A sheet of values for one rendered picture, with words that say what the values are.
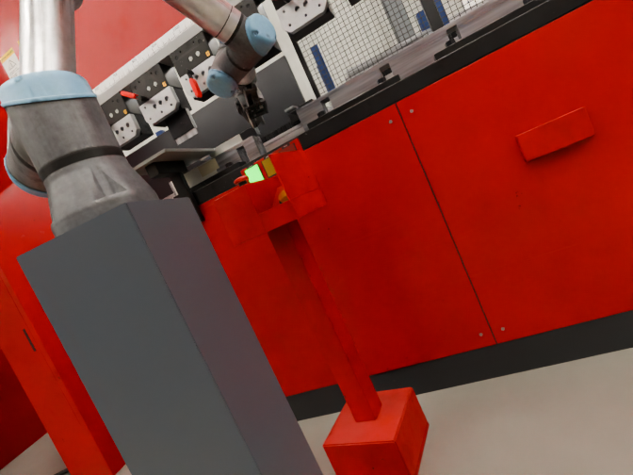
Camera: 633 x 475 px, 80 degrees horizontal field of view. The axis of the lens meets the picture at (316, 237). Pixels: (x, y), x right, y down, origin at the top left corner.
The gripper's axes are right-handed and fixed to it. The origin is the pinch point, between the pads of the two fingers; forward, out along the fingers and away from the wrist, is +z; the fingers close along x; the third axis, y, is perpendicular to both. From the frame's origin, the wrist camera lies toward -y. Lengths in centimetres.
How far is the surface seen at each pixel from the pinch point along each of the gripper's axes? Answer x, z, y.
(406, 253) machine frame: 20, 5, 63
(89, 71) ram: -45, -3, -51
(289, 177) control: -4, -27, 45
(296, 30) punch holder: 21.2, -21.2, -7.1
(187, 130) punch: -21.8, 6.5, -14.7
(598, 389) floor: 40, 3, 114
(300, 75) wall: 142, 280, -323
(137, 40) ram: -24, -12, -43
